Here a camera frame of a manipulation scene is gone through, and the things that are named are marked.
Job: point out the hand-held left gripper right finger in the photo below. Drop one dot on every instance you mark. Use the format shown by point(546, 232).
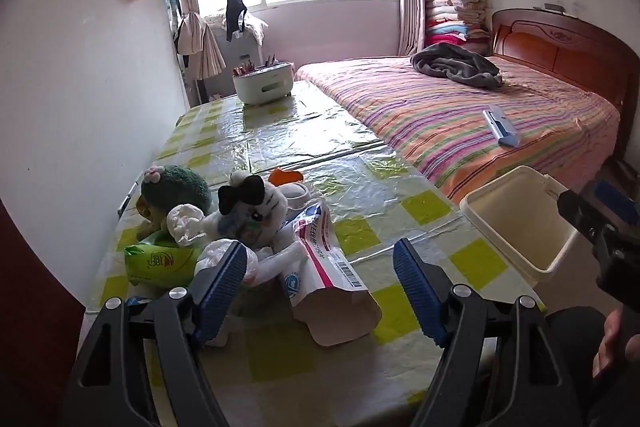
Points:
point(417, 297)

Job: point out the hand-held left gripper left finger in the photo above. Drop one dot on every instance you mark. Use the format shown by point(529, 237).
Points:
point(220, 292)

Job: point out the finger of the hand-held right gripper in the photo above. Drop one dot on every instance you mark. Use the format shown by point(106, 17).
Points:
point(580, 212)
point(617, 202)

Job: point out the white tissue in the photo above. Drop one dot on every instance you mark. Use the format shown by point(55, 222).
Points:
point(210, 257)
point(185, 222)

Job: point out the beige plastic trash bin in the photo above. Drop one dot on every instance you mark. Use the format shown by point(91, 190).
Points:
point(520, 217)

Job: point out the white tissue pack pink stripe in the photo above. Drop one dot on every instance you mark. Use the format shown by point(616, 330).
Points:
point(325, 267)

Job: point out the orange peel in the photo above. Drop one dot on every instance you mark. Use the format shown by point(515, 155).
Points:
point(285, 177)

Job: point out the person's right hand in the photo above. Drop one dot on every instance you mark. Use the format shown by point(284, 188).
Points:
point(612, 342)

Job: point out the green wet wipes packet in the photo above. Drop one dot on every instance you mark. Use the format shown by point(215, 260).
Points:
point(155, 262)

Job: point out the white cat plush toy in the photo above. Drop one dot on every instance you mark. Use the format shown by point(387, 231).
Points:
point(250, 212)

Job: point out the person's dark clothing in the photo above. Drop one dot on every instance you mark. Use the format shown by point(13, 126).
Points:
point(570, 342)

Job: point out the green broccoli plush toy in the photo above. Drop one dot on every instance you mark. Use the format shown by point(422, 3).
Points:
point(175, 192)

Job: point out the wooden bed headboard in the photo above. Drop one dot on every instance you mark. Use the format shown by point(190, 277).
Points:
point(550, 47)

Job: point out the striped bedsheet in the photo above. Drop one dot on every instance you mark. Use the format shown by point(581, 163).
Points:
point(425, 117)

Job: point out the grey blanket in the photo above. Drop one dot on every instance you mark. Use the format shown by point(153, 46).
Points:
point(455, 64)

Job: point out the white storage basket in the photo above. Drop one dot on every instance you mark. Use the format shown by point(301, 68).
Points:
point(265, 84)

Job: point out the bunch of pens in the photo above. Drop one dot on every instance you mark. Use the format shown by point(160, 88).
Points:
point(245, 69)

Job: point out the stack of folded quilts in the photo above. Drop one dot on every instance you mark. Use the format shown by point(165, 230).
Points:
point(455, 7)

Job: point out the white cabinet with lace cover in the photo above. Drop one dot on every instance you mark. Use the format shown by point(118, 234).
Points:
point(240, 52)

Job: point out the pink striped curtain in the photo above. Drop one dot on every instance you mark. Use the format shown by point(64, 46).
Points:
point(412, 17)

